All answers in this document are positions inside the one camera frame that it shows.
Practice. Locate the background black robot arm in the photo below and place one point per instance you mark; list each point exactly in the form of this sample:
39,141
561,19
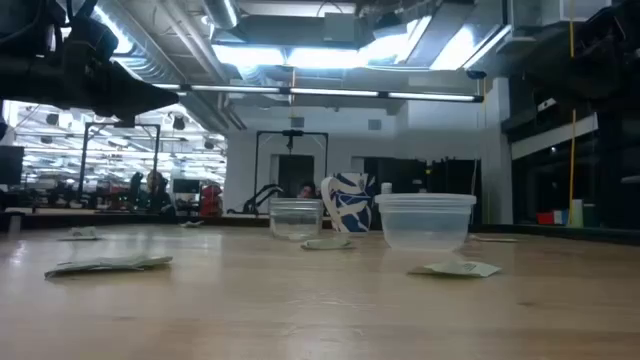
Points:
260,192

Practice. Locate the person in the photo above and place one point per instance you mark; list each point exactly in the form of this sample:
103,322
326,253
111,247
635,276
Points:
307,190
156,189

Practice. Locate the clear glass jar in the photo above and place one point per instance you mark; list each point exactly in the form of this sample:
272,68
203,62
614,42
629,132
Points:
296,218

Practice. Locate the red equipment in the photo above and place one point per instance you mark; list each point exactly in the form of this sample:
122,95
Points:
211,200

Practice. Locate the dark computer monitor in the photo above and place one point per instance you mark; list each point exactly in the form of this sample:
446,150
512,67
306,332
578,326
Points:
186,186
11,165

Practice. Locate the grey short post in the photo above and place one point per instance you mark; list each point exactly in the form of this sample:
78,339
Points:
15,223

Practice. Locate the red box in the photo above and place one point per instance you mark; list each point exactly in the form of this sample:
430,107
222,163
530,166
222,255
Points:
545,218

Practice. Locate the white blue patterned mug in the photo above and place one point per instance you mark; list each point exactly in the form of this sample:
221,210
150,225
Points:
350,201

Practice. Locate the blue box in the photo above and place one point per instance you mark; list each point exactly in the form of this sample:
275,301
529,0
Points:
561,218

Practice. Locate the black security camera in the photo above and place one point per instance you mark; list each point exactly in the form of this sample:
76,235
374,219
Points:
475,74

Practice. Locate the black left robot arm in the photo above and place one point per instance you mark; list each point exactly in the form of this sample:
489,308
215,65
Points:
25,80

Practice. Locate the clear plastic container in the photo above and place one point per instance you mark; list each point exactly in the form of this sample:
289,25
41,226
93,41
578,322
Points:
425,221

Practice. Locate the small white bottle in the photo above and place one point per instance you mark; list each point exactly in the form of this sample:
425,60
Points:
386,188

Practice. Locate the long LED light bar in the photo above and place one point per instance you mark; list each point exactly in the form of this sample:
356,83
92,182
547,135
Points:
330,92

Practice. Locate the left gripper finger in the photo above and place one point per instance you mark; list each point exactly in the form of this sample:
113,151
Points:
142,97

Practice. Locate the grey wall vent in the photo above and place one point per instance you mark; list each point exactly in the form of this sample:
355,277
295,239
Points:
374,124
297,122

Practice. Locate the black station frame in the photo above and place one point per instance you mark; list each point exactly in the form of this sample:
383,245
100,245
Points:
291,133
156,150

